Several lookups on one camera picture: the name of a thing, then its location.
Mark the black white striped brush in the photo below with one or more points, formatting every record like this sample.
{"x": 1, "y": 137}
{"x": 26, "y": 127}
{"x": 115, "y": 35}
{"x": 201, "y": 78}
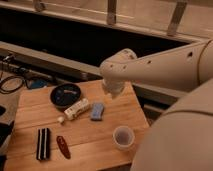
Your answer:
{"x": 43, "y": 144}

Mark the small white garlic piece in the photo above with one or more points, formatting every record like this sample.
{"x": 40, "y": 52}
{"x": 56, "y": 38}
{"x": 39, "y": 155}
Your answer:
{"x": 61, "y": 119}

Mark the metal railing post right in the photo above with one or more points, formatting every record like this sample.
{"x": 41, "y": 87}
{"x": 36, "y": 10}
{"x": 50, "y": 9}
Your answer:
{"x": 180, "y": 7}

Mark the dark red flat tool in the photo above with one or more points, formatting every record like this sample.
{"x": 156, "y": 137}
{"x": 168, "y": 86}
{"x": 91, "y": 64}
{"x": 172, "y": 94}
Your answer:
{"x": 63, "y": 147}

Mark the metal railing post centre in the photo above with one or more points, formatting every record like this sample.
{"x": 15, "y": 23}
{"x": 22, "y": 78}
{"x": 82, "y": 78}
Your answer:
{"x": 111, "y": 12}

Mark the blue object behind table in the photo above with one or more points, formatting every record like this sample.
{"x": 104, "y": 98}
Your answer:
{"x": 38, "y": 83}

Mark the blue sponge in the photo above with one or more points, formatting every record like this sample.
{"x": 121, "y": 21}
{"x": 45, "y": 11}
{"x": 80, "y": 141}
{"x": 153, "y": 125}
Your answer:
{"x": 97, "y": 110}

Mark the black round bowl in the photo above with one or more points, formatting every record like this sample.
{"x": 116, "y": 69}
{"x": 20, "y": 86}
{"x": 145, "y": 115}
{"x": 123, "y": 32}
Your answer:
{"x": 65, "y": 95}

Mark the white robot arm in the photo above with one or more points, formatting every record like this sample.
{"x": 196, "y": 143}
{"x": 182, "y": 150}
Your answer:
{"x": 181, "y": 139}

